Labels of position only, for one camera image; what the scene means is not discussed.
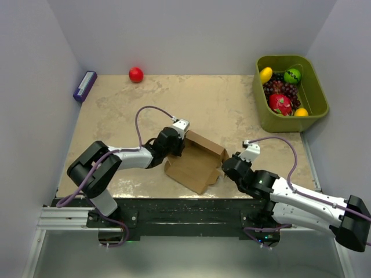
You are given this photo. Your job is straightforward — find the aluminium rail frame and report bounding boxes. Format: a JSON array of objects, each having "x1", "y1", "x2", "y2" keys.
[{"x1": 21, "y1": 131, "x2": 356, "y2": 278}]

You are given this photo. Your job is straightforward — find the small orange fruit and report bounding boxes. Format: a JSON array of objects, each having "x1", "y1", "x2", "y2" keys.
[{"x1": 294, "y1": 108, "x2": 309, "y2": 116}]

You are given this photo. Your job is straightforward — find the yellow lemon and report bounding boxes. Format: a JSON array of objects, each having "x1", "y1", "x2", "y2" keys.
[{"x1": 259, "y1": 67, "x2": 273, "y2": 85}]

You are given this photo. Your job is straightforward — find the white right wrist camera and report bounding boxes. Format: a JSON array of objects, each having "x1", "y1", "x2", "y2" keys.
[{"x1": 238, "y1": 140, "x2": 260, "y2": 163}]

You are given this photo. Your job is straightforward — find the purple rectangular box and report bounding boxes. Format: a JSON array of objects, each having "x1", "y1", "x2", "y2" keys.
[{"x1": 73, "y1": 71, "x2": 97, "y2": 103}]

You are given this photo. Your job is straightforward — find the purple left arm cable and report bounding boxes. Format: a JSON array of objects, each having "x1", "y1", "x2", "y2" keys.
[{"x1": 56, "y1": 106, "x2": 179, "y2": 209}]

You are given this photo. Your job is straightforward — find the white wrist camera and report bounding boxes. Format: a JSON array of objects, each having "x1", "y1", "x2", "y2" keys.
[
  {"x1": 170, "y1": 119, "x2": 190, "y2": 140},
  {"x1": 238, "y1": 140, "x2": 260, "y2": 163}
]

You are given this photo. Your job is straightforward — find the green striped toy ball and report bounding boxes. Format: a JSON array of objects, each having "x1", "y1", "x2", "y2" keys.
[{"x1": 283, "y1": 68, "x2": 301, "y2": 84}]

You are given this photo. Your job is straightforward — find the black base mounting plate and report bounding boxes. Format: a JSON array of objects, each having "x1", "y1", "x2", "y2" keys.
[{"x1": 67, "y1": 198, "x2": 288, "y2": 246}]

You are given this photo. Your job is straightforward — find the dark red grapes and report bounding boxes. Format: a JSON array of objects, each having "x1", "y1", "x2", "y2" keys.
[{"x1": 263, "y1": 73, "x2": 301, "y2": 109}]

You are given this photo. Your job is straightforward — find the green plastic bin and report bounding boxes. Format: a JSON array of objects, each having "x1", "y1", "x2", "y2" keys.
[{"x1": 253, "y1": 55, "x2": 329, "y2": 133}]

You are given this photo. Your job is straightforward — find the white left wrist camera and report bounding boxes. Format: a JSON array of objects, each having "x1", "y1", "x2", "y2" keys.
[{"x1": 170, "y1": 119, "x2": 190, "y2": 140}]

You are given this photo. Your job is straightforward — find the brown cardboard box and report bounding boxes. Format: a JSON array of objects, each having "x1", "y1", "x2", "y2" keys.
[{"x1": 164, "y1": 130, "x2": 230, "y2": 195}]

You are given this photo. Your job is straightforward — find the red tomato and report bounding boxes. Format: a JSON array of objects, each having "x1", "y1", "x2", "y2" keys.
[{"x1": 129, "y1": 67, "x2": 144, "y2": 83}]

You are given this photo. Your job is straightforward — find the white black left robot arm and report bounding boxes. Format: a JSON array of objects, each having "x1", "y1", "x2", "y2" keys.
[{"x1": 67, "y1": 120, "x2": 189, "y2": 227}]

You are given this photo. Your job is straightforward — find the red dragon fruit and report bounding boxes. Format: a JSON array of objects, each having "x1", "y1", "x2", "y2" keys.
[{"x1": 268, "y1": 93, "x2": 293, "y2": 116}]

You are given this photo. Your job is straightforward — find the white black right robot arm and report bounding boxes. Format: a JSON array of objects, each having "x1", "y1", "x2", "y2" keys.
[{"x1": 221, "y1": 153, "x2": 370, "y2": 253}]

